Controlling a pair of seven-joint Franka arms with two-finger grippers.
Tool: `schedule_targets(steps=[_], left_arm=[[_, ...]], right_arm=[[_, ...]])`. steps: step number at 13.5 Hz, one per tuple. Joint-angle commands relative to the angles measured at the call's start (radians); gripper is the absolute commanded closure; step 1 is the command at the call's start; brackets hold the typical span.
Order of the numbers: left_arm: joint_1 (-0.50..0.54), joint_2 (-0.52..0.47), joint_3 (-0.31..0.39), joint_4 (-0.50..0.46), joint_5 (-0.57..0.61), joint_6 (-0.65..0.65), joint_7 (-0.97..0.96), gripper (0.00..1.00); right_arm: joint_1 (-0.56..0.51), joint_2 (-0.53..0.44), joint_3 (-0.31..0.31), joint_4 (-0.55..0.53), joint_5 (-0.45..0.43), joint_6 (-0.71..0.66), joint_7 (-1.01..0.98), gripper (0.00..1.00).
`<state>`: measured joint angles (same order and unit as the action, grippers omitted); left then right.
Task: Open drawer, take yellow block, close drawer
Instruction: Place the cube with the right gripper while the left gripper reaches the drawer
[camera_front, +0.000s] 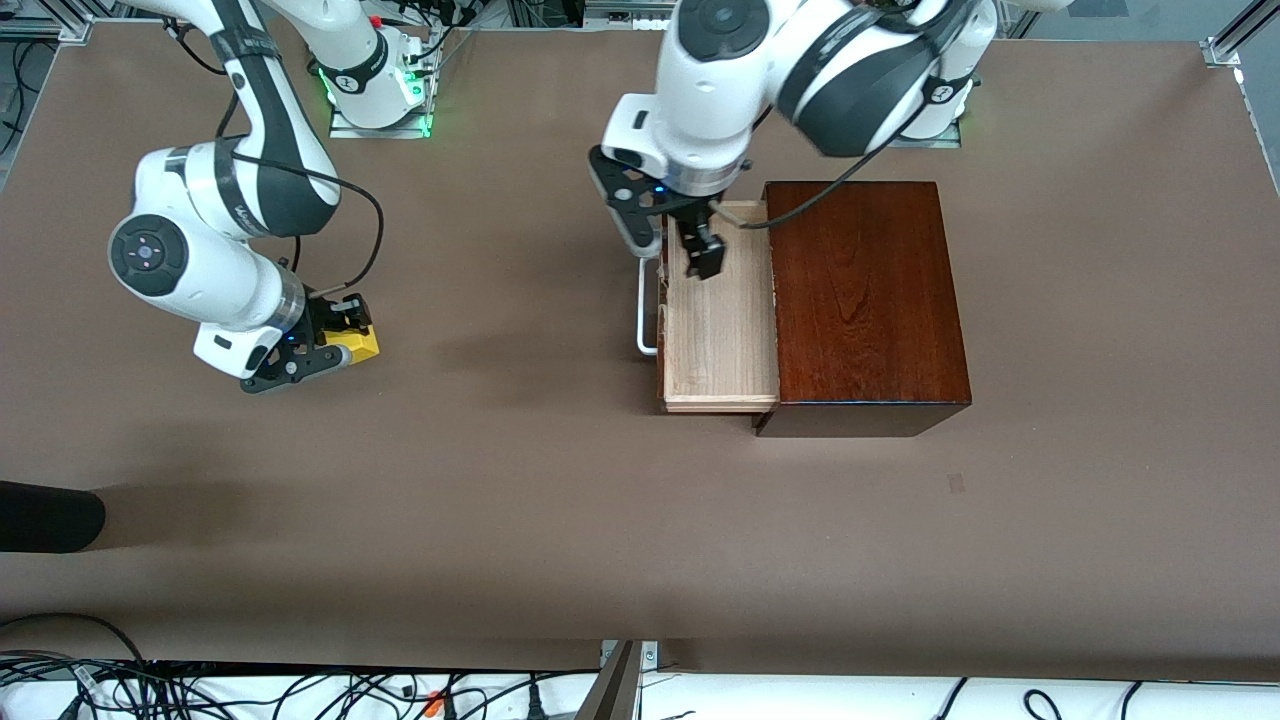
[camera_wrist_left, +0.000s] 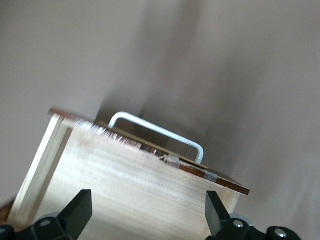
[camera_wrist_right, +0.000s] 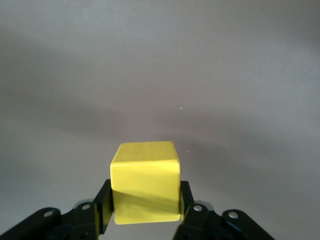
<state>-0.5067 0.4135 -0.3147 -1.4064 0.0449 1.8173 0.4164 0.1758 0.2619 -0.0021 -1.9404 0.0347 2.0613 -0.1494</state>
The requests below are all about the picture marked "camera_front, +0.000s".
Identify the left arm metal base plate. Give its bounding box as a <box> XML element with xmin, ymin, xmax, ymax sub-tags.
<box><xmin>885</xmin><ymin>120</ymin><xmax>963</xmax><ymax>149</ymax></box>

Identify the small aluminium bracket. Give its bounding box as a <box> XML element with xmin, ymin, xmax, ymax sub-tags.
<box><xmin>600</xmin><ymin>640</ymin><xmax>661</xmax><ymax>673</ymax></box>

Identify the dark slanted bar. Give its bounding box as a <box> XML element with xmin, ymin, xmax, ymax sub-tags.
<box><xmin>575</xmin><ymin>640</ymin><xmax>642</xmax><ymax>720</ymax></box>

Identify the black cable tangle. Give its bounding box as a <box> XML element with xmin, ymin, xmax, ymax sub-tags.
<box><xmin>0</xmin><ymin>612</ymin><xmax>601</xmax><ymax>720</ymax></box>

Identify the dark brown wooden cabinet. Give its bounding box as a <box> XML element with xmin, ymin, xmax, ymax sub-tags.
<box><xmin>752</xmin><ymin>180</ymin><xmax>974</xmax><ymax>439</ymax></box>

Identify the aluminium frame rail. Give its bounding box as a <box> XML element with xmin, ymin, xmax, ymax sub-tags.
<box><xmin>1203</xmin><ymin>0</ymin><xmax>1280</xmax><ymax>69</ymax></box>
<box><xmin>0</xmin><ymin>0</ymin><xmax>96</xmax><ymax>43</ymax></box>

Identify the brown table cover sheet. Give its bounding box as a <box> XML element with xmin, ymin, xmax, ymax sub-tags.
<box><xmin>0</xmin><ymin>22</ymin><xmax>1280</xmax><ymax>673</ymax></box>

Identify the light wood drawer white handle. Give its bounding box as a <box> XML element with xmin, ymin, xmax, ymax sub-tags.
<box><xmin>637</xmin><ymin>200</ymin><xmax>781</xmax><ymax>414</ymax></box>

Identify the black cylindrical foam object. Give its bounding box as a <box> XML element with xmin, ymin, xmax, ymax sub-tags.
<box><xmin>0</xmin><ymin>480</ymin><xmax>107</xmax><ymax>554</ymax></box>

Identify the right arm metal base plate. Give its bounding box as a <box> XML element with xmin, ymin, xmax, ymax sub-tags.
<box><xmin>328</xmin><ymin>62</ymin><xmax>435</xmax><ymax>140</ymax></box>

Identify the yellow block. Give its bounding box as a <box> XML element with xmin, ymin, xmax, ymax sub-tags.
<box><xmin>328</xmin><ymin>324</ymin><xmax>382</xmax><ymax>365</ymax></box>

